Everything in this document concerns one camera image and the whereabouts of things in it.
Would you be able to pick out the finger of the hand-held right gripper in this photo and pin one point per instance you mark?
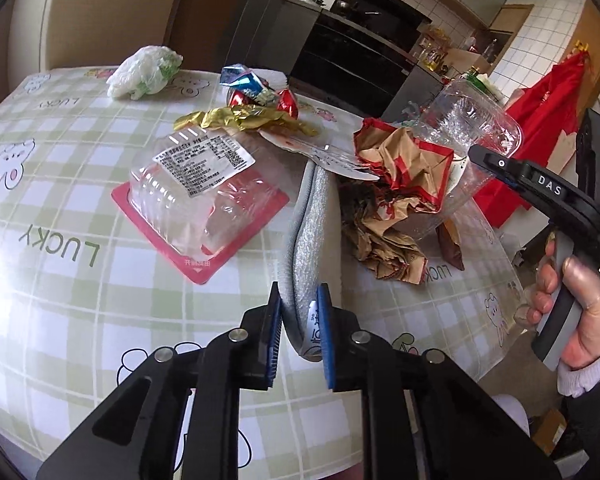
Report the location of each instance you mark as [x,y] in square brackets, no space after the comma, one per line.
[545,185]

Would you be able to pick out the grey foam sheet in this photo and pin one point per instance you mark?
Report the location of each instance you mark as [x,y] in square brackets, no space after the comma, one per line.
[310,240]

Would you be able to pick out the grey kitchen counter cabinet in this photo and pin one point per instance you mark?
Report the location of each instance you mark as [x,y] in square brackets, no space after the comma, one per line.
[275,30]

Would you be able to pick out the person's right hand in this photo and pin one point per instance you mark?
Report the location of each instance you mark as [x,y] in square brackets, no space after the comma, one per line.
[592,320]

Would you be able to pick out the beige refrigerator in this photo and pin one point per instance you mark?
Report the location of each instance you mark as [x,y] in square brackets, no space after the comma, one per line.
[80,10]

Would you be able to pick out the white green plastic bag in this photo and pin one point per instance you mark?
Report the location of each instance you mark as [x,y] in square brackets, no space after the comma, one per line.
[142,72]

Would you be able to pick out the red apron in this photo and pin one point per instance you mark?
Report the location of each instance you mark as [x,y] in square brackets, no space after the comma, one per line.
[545,105]

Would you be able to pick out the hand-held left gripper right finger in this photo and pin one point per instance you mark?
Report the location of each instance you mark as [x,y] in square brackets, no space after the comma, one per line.
[327,340]

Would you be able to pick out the gold foil wrapper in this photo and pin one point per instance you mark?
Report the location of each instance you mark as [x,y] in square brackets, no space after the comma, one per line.
[235,117]

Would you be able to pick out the red-trimmed crumpled paper bag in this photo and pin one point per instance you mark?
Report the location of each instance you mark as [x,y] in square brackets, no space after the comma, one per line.
[405,160]

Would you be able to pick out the black oven stove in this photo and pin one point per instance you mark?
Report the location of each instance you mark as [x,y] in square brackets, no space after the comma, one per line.
[350,60]

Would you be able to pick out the crushed blue can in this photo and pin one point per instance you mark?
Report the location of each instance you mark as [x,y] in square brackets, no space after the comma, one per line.
[242,80]

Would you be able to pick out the brown crumpled paper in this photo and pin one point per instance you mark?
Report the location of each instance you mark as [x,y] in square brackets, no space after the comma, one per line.
[380,247]

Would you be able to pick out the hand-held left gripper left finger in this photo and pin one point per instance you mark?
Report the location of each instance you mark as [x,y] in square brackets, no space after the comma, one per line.
[275,332]

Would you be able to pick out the wooden wall cabinet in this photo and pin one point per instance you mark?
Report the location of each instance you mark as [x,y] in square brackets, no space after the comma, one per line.
[510,30]

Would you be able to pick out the clear plastic container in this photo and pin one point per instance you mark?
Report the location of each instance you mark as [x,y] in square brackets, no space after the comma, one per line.
[472,120]

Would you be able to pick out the clear plastic clamshell box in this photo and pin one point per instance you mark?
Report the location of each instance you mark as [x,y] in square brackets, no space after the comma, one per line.
[190,195]

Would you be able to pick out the person's right forearm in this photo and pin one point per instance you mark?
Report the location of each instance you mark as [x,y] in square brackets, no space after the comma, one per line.
[590,377]

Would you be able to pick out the crushed red can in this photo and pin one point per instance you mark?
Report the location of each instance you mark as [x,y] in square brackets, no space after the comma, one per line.
[287,102]

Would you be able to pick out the black range hood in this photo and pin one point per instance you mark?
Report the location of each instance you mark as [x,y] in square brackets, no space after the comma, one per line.
[380,5]

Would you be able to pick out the cardboard box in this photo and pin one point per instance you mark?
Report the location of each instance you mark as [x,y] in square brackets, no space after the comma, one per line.
[550,432]

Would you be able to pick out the cluster of condiment bottles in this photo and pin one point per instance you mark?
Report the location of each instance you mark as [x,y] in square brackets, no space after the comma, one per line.
[432,52]

